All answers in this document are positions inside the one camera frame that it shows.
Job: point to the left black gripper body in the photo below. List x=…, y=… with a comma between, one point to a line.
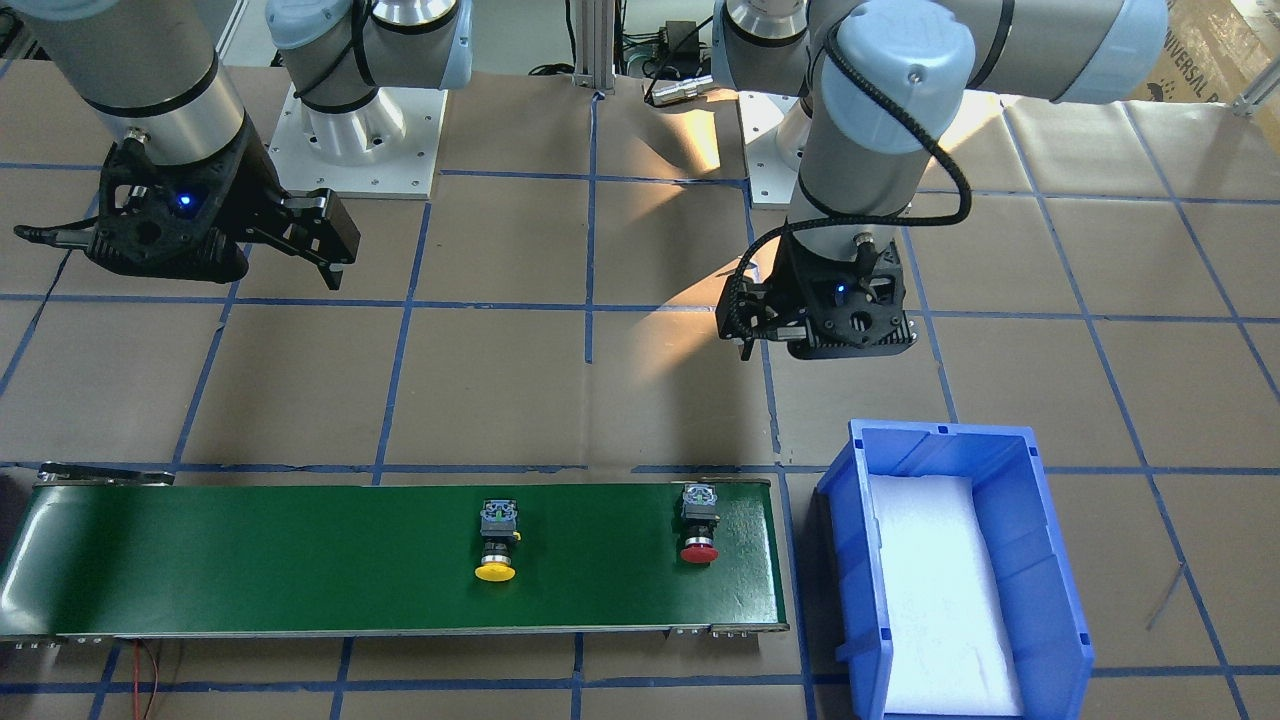
x=797, y=268

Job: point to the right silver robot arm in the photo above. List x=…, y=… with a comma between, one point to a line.
x=149, y=68

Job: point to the cardboard box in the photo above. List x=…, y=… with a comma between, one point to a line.
x=1212, y=50

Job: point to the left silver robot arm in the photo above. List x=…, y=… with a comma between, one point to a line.
x=877, y=83

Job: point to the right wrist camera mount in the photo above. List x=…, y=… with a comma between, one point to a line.
x=156, y=221

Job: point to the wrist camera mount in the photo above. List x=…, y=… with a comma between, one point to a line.
x=741, y=311
x=156, y=221

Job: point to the blue plastic bin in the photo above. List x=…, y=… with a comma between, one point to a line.
x=1049, y=640

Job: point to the yellow push button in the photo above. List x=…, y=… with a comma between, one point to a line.
x=498, y=528

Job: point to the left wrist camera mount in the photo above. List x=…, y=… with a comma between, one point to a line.
x=741, y=311

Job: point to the white foam in bin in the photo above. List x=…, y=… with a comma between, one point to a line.
x=951, y=654

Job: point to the green conveyor belt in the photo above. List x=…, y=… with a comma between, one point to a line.
x=103, y=553

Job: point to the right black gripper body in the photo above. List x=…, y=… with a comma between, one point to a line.
x=247, y=192

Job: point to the red push button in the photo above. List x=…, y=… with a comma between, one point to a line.
x=698, y=513

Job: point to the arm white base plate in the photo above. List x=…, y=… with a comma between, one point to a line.
x=780, y=150
x=386, y=150

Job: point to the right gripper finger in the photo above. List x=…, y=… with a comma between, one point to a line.
x=315, y=227

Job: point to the aluminium frame post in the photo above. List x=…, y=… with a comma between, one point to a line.
x=595, y=29

